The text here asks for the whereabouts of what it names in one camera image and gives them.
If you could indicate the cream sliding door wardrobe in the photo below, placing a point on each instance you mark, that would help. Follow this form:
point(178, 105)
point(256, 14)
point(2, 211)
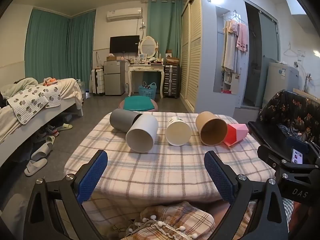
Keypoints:
point(191, 55)

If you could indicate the cream duvet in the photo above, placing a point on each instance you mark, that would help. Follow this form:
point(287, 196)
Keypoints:
point(68, 88)

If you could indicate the pale green blanket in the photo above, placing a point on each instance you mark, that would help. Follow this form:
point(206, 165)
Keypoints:
point(17, 86)

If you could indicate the white patterned quilted blanket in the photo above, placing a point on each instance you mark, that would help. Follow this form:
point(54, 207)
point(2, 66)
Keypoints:
point(30, 102)

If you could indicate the grey cup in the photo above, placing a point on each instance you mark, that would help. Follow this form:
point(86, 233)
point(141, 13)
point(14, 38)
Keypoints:
point(121, 120)

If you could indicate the pink hanging towel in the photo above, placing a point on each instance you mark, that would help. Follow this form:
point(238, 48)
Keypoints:
point(242, 37)

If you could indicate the orange packet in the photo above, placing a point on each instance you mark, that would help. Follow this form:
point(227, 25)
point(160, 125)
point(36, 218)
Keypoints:
point(50, 81)

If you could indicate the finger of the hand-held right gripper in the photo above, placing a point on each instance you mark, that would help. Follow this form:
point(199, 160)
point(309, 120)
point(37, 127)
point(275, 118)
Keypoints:
point(262, 128)
point(267, 155)

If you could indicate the cardboard boxes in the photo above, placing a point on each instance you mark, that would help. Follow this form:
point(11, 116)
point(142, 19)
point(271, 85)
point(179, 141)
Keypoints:
point(172, 58)

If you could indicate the dark suitcase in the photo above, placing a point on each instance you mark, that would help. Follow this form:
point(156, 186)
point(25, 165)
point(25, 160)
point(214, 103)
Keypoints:
point(171, 81)

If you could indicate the white dressing table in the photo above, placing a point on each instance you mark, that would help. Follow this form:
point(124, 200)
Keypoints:
point(146, 67)

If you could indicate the white oval mirror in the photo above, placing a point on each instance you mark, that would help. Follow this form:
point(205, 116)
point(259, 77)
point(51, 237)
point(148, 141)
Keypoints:
point(148, 47)

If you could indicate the floral black chair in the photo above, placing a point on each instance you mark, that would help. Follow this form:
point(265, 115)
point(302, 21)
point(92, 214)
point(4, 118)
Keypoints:
point(295, 110)

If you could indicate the large white cup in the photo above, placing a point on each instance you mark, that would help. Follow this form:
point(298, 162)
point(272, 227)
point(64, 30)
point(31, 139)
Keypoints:
point(147, 126)

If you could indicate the white washing machine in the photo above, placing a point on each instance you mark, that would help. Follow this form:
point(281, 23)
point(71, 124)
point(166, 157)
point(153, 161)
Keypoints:
point(281, 78)

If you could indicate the blue laundry basket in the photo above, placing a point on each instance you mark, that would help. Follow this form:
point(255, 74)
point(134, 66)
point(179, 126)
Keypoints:
point(147, 91)

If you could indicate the white suitcase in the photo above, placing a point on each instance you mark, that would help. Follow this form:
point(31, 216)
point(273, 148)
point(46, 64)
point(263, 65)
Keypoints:
point(98, 81)

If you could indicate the silver small fridge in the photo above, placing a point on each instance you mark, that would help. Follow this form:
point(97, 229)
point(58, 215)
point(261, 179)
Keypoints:
point(114, 77)

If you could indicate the pink faceted cup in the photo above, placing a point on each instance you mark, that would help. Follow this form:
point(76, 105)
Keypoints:
point(236, 132)

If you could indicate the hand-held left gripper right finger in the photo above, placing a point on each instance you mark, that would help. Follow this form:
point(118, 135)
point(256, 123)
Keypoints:
point(219, 177)

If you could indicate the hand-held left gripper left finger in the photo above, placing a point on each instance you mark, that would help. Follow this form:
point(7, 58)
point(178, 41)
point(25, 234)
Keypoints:
point(92, 177)

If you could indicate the black television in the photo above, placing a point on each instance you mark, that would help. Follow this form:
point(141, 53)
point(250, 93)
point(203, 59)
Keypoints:
point(124, 44)

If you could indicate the bed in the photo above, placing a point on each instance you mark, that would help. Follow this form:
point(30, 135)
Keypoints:
point(37, 122)

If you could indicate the beige hanging garment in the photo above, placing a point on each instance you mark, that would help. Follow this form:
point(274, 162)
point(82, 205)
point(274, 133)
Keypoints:
point(230, 47)

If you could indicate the white paper cup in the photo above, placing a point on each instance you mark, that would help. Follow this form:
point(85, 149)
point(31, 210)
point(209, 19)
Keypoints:
point(178, 135)

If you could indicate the white air conditioner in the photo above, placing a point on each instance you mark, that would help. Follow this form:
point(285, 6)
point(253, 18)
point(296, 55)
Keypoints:
point(124, 14)

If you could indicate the green cushion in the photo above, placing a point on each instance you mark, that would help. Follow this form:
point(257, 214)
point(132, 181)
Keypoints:
point(138, 103)

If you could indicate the plaid pompom blanket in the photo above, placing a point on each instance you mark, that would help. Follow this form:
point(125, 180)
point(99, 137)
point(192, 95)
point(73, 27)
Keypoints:
point(172, 217)

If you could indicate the white slipper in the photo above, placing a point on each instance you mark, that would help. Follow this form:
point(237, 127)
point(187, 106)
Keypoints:
point(35, 167)
point(42, 150)

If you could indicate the green curtain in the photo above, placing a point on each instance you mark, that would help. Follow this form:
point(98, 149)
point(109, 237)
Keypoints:
point(81, 45)
point(47, 45)
point(165, 27)

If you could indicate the checked tablecloth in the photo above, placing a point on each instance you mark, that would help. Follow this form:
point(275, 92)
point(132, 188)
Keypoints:
point(160, 170)

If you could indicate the brown paper cup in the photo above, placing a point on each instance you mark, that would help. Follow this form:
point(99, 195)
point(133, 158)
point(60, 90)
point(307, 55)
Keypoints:
point(212, 133)

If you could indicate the pale yellow slippers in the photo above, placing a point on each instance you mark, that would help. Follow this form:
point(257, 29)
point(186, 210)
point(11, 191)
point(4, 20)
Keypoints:
point(65, 127)

